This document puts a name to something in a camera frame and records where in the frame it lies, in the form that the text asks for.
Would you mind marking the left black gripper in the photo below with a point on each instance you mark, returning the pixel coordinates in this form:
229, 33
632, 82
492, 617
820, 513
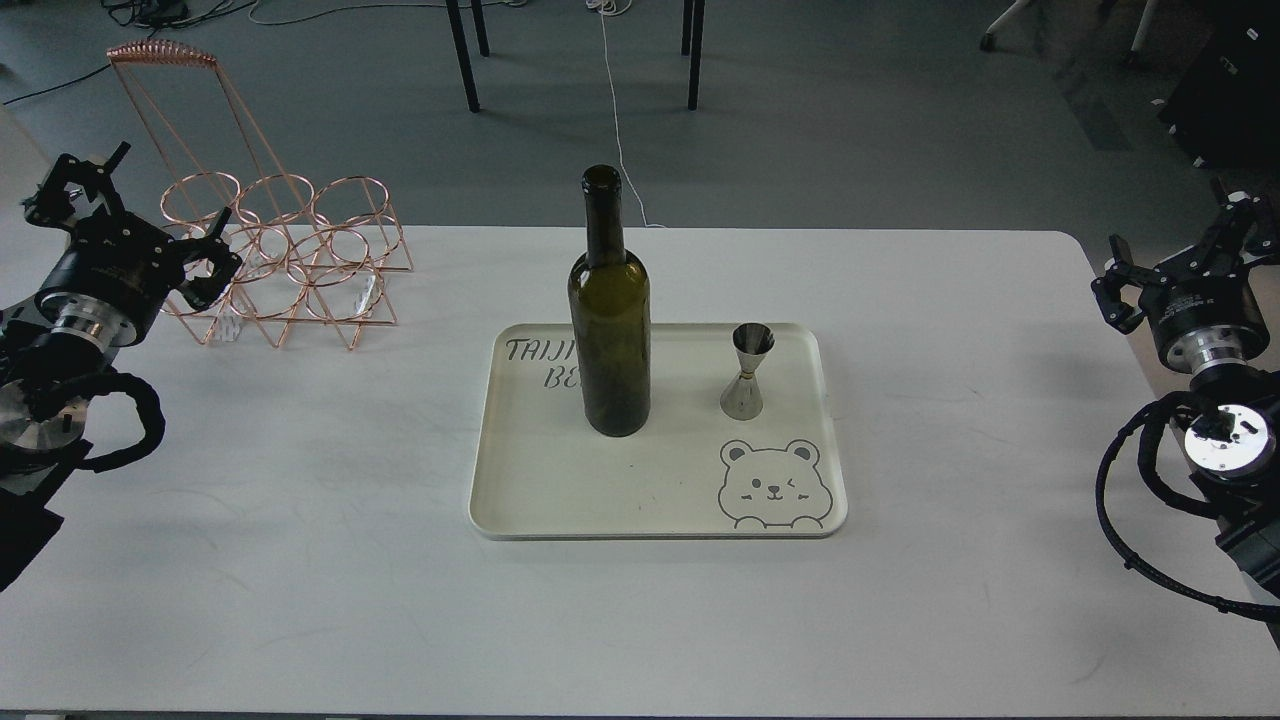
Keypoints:
122, 260

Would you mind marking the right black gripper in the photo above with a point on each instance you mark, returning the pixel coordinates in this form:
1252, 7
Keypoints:
1199, 318

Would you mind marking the steel double jigger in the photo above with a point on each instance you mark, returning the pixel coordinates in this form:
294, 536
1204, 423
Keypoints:
741, 399

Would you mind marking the dark green wine bottle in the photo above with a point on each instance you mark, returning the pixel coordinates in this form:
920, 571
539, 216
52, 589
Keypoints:
609, 294

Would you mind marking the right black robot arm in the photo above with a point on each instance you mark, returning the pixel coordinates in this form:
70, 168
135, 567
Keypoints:
1209, 450

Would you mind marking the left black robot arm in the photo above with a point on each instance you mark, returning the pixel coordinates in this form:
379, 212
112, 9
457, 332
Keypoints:
52, 371

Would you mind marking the black equipment case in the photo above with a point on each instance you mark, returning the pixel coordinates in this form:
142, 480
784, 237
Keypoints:
1225, 109

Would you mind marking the cream bear serving tray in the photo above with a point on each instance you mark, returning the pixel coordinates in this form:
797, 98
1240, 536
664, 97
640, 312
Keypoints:
543, 474

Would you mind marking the black table legs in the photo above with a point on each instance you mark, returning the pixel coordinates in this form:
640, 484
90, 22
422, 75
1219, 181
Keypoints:
579, 56

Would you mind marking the copper wire bottle rack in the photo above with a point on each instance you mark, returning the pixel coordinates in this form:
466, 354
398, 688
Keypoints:
313, 254

